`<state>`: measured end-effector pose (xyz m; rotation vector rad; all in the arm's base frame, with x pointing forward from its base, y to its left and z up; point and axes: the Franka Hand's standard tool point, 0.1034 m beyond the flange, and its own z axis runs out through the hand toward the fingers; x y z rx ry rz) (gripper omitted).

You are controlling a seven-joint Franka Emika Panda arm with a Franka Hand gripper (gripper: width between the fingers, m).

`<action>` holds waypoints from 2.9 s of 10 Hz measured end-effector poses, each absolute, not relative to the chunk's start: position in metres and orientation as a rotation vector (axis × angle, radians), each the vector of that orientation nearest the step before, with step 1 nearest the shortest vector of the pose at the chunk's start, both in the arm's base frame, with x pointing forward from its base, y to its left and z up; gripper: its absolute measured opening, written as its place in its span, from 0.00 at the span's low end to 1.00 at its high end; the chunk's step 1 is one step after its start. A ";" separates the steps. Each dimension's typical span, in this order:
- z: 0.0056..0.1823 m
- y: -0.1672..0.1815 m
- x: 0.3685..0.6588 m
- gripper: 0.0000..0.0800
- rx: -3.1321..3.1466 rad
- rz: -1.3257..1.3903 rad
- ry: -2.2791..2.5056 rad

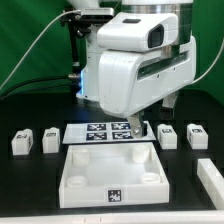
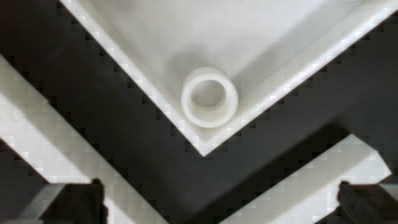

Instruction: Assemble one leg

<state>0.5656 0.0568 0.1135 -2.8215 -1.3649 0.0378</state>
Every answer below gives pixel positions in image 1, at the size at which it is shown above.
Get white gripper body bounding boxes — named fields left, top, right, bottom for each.
left=99, top=37, right=196, bottom=118

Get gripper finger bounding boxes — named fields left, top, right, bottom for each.
left=161, top=92, right=178, bottom=119
left=128, top=111, right=144, bottom=139

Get white square table top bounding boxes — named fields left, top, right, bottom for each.
left=59, top=142, right=170, bottom=208

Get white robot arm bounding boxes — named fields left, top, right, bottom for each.
left=67, top=0, right=196, bottom=138

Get white tag sheet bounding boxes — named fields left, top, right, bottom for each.
left=62, top=121, right=157, bottom=145

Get white obstacle bar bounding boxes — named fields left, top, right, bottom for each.
left=197, top=158, right=224, bottom=210

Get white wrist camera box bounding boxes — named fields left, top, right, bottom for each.
left=97, top=12, right=178, bottom=52

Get black cables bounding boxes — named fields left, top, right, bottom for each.
left=0, top=73, right=82, bottom=101

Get grey camera on stand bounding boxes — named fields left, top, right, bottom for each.
left=81, top=8, right=114, bottom=21

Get black camera stand pole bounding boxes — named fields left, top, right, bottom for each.
left=60, top=14, right=90, bottom=73

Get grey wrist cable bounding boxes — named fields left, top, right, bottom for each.
left=191, top=39, right=224, bottom=85

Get white camera cable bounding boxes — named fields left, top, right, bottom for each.
left=0, top=9, right=83, bottom=93

